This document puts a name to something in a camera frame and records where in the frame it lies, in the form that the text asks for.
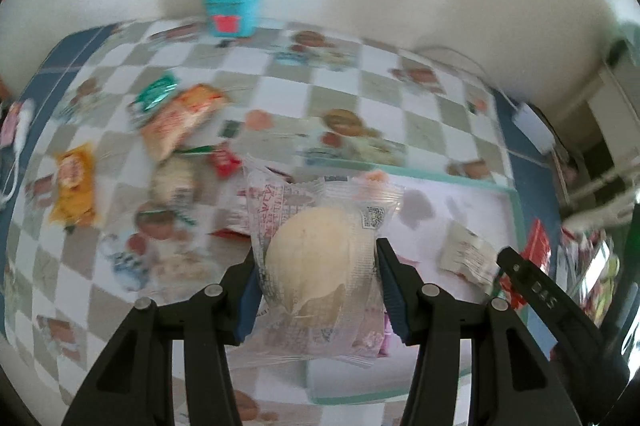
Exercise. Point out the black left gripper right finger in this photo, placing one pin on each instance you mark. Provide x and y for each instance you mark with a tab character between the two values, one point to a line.
512	382

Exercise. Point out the yellow bread package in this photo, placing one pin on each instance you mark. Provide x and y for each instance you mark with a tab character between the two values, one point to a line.
74	179

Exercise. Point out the round bun clear package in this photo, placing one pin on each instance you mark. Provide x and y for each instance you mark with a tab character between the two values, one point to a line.
314	245

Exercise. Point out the pink swiss roll package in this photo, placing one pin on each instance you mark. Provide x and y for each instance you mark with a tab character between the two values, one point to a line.
385	330

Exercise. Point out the white cream snack package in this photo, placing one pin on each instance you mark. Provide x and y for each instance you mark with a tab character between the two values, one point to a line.
470	257

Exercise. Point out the teal rimmed white tray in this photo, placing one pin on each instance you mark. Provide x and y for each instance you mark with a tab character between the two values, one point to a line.
433	202

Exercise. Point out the oat cookie clear wrapper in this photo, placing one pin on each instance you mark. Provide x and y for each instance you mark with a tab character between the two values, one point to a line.
173	183

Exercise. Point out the checkered patterned tablecloth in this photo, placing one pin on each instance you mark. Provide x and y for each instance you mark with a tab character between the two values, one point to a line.
306	101

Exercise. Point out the small red candy wrapper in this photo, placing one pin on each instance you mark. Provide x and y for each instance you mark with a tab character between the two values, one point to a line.
224	162

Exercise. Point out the white power adapter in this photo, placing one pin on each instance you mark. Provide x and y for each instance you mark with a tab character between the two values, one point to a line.
534	128

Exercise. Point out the orange cracker snack bag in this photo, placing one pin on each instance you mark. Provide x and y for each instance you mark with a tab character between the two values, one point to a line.
178	119

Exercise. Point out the green foil snack packet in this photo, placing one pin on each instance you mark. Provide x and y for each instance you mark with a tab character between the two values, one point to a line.
151	99

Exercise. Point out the teal toy box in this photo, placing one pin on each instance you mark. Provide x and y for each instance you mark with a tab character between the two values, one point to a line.
232	18

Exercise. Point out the white charger with cable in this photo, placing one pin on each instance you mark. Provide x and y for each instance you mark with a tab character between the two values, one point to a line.
14	132

